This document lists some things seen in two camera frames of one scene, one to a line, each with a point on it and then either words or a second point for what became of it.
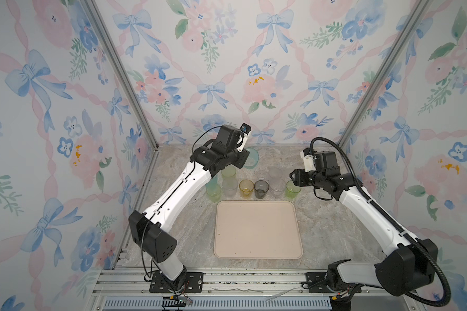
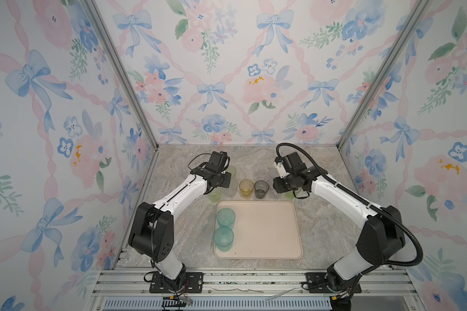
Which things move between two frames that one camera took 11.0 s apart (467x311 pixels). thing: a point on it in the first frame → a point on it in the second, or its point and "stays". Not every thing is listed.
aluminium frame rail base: [128, 290] stays
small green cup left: [213, 192] stays
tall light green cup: [229, 172] stays
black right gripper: [298, 177] → [277, 186]
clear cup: [229, 185] stays
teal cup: [253, 159] → [223, 238]
